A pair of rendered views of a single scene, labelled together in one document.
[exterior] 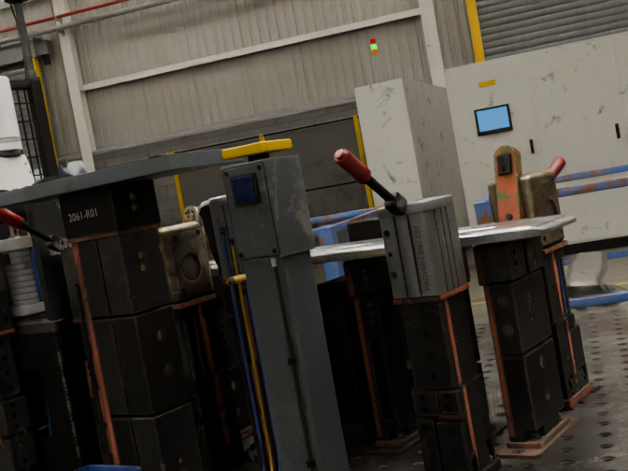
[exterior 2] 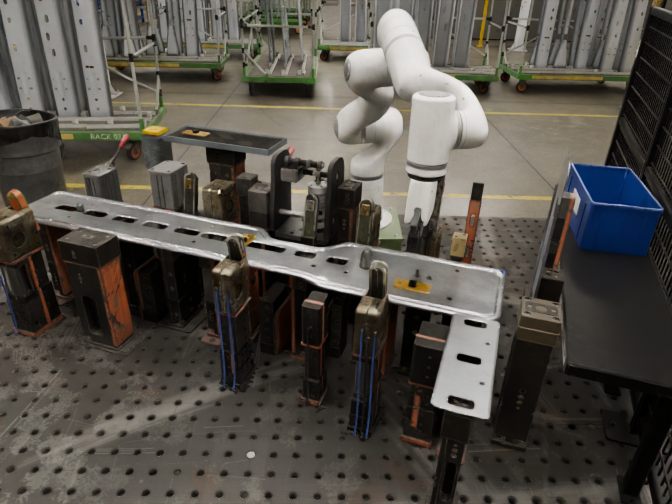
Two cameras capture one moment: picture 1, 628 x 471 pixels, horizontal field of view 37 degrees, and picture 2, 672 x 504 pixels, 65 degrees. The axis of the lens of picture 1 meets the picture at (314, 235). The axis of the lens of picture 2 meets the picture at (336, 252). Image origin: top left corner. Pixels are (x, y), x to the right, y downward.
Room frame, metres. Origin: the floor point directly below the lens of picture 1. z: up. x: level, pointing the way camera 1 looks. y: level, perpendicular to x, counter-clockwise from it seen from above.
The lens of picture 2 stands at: (2.89, 0.13, 1.66)
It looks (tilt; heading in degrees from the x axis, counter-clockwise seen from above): 29 degrees down; 163
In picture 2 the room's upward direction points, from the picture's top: 2 degrees clockwise
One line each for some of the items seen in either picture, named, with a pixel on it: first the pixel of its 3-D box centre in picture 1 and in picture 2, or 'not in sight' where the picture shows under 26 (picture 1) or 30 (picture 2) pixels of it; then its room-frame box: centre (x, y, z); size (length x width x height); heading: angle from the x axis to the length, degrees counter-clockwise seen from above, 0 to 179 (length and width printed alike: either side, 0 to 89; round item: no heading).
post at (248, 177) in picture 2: not in sight; (250, 235); (1.41, 0.30, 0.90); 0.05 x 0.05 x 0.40; 55
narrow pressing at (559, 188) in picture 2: not in sight; (548, 233); (2.07, 0.85, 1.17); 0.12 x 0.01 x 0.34; 145
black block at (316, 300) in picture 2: not in sight; (315, 351); (1.94, 0.38, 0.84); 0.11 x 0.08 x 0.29; 145
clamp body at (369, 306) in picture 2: not in sight; (367, 365); (2.05, 0.47, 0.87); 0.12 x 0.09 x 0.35; 145
